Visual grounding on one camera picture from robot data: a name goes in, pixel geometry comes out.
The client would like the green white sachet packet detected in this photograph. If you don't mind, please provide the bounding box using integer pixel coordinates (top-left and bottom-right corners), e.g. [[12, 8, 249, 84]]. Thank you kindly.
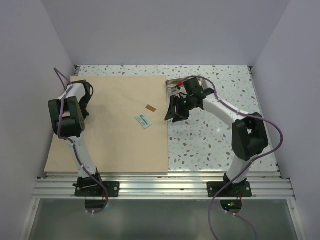
[[135, 113, 152, 129]]

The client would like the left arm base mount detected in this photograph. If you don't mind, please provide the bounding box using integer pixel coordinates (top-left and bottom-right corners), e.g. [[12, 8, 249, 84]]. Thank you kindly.
[[73, 181, 120, 198]]

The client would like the brown adhesive bandage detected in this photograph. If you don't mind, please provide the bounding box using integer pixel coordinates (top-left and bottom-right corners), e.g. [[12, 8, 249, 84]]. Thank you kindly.
[[145, 104, 157, 113]]

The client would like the stainless steel tray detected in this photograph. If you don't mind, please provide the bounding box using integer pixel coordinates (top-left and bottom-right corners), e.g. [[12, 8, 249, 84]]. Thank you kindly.
[[165, 75, 208, 97]]

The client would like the beige wooden board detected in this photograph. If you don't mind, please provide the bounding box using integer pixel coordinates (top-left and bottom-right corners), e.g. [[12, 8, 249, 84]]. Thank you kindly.
[[43, 74, 169, 176]]

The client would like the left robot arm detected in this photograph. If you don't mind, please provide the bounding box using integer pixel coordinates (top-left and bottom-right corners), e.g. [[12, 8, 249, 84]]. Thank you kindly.
[[48, 80, 104, 197]]

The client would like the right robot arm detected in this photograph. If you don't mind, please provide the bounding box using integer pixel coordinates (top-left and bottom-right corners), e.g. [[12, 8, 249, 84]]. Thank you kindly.
[[165, 76, 269, 197]]

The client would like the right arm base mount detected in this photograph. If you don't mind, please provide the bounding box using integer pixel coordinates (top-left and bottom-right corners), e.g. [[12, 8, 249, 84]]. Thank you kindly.
[[206, 173, 253, 198]]

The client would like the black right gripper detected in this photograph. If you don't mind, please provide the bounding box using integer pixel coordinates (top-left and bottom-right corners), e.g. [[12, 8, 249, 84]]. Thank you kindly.
[[165, 95, 197, 123]]

